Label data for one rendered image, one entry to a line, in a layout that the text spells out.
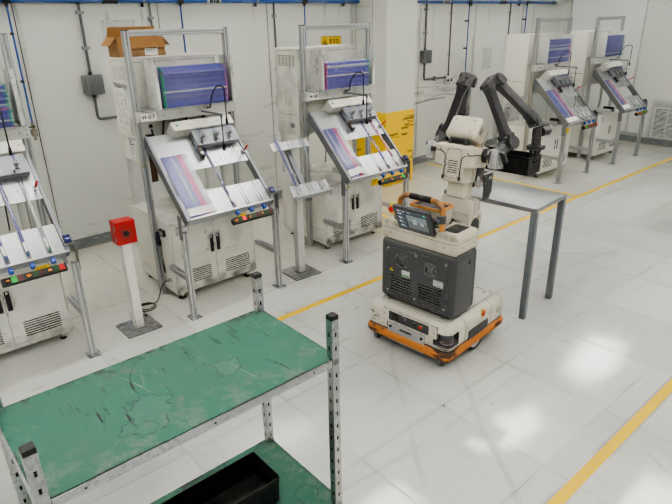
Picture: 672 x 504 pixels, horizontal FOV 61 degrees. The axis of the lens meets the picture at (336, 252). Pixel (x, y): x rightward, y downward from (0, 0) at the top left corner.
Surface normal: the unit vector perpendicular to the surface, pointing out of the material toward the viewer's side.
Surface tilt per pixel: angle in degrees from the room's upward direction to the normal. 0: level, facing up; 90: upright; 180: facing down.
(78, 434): 0
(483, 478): 0
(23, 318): 90
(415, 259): 90
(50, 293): 90
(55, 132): 90
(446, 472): 0
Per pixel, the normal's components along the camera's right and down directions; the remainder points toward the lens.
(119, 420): -0.02, -0.92
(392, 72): 0.66, 0.28
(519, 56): -0.76, 0.26
